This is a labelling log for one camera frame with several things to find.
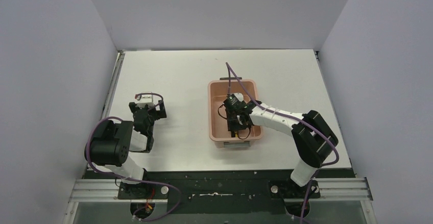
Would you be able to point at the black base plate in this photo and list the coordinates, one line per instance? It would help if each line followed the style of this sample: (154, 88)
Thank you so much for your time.
(172, 179)

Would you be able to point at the pink plastic bin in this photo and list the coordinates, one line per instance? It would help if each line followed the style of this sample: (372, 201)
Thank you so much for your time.
(218, 129)

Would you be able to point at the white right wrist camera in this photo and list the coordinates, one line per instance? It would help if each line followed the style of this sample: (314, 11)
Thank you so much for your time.
(239, 96)

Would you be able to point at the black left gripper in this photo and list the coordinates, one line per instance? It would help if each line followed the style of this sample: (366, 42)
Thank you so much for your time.
(148, 107)

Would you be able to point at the aluminium front rail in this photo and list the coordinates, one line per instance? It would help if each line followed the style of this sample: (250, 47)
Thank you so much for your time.
(223, 195)

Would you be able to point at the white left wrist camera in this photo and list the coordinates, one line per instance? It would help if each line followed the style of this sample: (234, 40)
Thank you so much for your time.
(146, 100)

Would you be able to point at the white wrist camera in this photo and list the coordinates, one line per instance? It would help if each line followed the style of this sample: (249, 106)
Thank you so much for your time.
(146, 100)
(239, 96)

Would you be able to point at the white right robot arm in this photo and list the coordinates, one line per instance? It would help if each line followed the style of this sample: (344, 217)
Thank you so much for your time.
(314, 139)

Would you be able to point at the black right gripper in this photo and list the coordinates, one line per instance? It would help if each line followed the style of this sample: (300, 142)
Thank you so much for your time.
(233, 127)

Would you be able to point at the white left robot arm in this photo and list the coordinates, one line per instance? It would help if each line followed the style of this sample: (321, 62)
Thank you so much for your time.
(113, 139)

